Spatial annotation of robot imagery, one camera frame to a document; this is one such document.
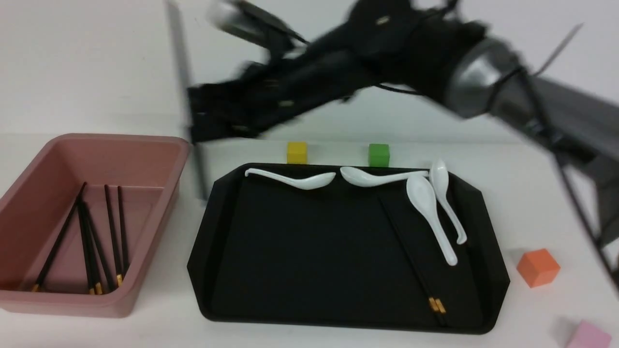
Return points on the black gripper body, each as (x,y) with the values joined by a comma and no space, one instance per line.
(265,96)

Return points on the black chopstick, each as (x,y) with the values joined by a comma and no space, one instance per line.
(184,70)
(86,248)
(113,237)
(39,282)
(124,239)
(95,261)

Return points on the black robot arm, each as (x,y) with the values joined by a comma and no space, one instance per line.
(383,43)

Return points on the green cube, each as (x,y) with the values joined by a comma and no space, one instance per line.
(378,155)

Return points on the yellow cube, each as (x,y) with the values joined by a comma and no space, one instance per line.
(297,153)

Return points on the white spoon centre top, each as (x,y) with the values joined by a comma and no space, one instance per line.
(360,178)

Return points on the white spoon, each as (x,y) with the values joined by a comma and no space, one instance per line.
(360,178)
(422,197)
(439,179)
(306,184)

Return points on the white spoon far left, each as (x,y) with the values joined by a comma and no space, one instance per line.
(306,184)

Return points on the white spoon front right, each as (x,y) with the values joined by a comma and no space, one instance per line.
(422,197)

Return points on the white spoon far right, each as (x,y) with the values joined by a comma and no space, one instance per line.
(439,179)

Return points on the black plastic tray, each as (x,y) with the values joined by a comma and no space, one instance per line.
(343,256)

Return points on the orange cube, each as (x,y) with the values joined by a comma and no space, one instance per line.
(538,267)

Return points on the pink plastic bin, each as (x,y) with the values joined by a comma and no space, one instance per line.
(34,208)

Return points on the pink cube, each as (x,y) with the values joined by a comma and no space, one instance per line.
(585,334)

